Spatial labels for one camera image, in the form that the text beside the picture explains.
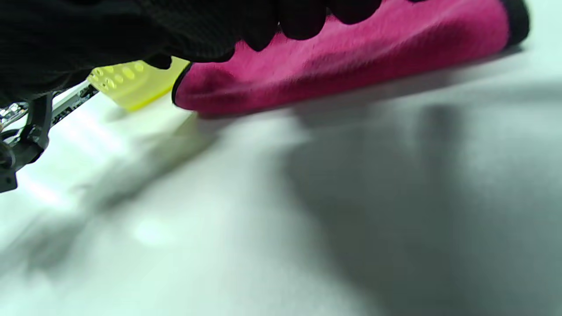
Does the person's left hand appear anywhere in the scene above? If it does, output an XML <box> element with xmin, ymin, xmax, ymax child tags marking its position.
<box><xmin>0</xmin><ymin>0</ymin><xmax>173</xmax><ymax>107</ymax></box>

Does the person's right hand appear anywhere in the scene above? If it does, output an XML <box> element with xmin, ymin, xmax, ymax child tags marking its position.
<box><xmin>132</xmin><ymin>0</ymin><xmax>383</xmax><ymax>63</ymax></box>

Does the pink hand towel black trim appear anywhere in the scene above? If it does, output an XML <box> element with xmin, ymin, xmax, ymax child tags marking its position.
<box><xmin>171</xmin><ymin>0</ymin><xmax>530</xmax><ymax>117</ymax></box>

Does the yellow perforated plastic basket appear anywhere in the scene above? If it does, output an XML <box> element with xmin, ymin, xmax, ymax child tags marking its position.
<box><xmin>87</xmin><ymin>56</ymin><xmax>190</xmax><ymax>111</ymax></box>

